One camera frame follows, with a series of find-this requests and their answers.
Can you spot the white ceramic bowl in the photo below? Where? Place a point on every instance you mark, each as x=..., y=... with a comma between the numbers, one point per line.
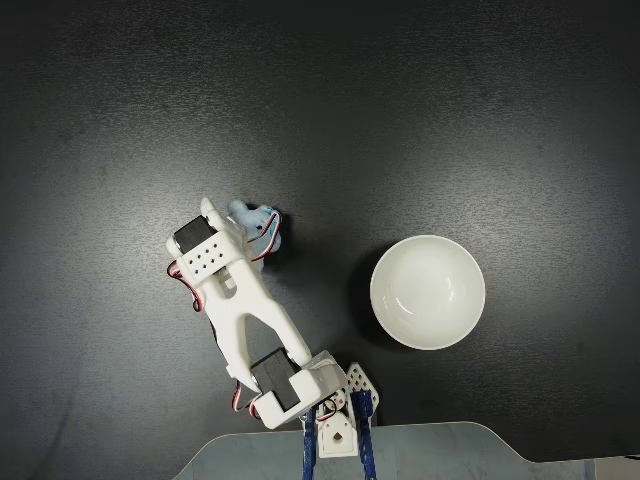
x=427, y=320

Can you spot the blue table clamp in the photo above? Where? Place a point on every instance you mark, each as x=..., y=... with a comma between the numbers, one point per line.
x=365, y=430
x=308, y=450

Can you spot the skyblue plush doll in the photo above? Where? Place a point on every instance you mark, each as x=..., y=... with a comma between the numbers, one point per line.
x=250, y=220

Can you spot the grey cloth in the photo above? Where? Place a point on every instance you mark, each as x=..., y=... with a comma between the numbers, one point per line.
x=450, y=450

